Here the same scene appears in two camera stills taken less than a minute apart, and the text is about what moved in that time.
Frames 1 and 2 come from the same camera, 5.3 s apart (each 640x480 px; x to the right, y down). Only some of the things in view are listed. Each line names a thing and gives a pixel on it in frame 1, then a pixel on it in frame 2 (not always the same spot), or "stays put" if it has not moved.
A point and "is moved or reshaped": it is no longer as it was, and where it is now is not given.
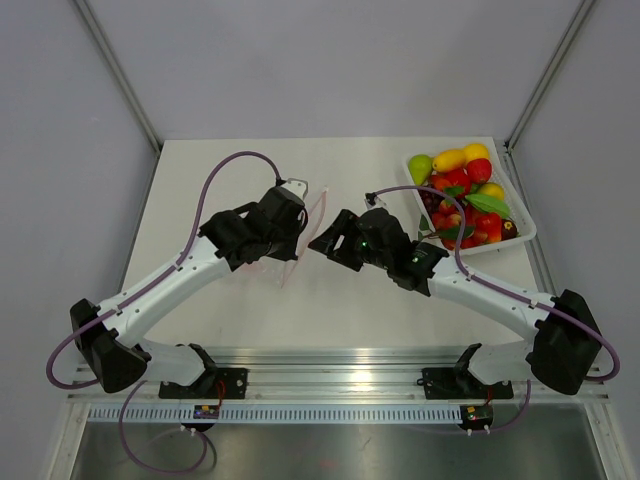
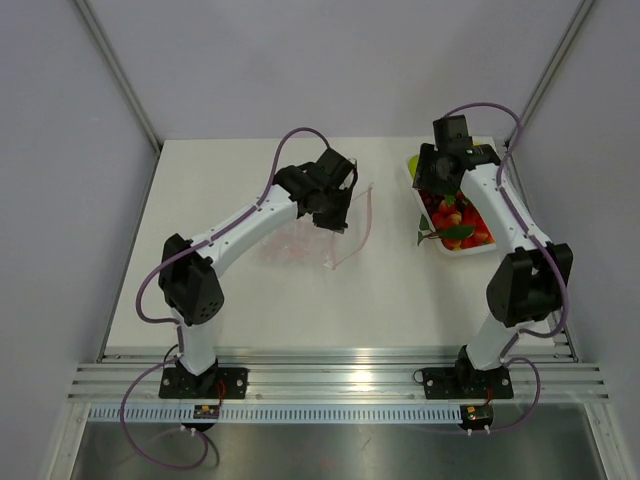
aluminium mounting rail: [329, 375] stays put
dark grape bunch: [431, 201] stays put
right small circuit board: [477, 416] stays put
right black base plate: [454, 383] stays put
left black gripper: [289, 252] to [335, 223]
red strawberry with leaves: [460, 182] is moved or reshaped
